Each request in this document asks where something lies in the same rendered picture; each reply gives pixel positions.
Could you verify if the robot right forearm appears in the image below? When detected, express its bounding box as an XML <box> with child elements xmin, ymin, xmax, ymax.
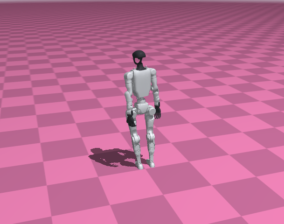
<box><xmin>152</xmin><ymin>89</ymin><xmax>159</xmax><ymax>106</ymax></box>

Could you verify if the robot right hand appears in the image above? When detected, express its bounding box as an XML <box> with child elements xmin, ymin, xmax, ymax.
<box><xmin>154</xmin><ymin>102</ymin><xmax>161</xmax><ymax>119</ymax></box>

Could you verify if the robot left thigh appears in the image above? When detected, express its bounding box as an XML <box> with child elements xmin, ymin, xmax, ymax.
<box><xmin>125</xmin><ymin>107</ymin><xmax>140</xmax><ymax>144</ymax></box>

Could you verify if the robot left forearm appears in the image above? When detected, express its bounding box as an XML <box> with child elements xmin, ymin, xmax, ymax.
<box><xmin>125</xmin><ymin>92</ymin><xmax>133</xmax><ymax>115</ymax></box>

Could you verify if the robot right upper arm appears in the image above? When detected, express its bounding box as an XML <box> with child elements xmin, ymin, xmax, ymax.
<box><xmin>150</xmin><ymin>68</ymin><xmax>158</xmax><ymax>91</ymax></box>

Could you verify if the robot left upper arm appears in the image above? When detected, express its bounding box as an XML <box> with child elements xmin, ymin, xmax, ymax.
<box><xmin>124</xmin><ymin>71</ymin><xmax>133</xmax><ymax>96</ymax></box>

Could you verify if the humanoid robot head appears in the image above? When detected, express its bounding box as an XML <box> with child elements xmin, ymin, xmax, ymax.
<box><xmin>132</xmin><ymin>50</ymin><xmax>146</xmax><ymax>70</ymax></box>

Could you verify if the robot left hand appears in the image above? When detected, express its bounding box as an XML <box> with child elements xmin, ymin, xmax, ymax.
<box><xmin>126</xmin><ymin>110</ymin><xmax>137</xmax><ymax>127</ymax></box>

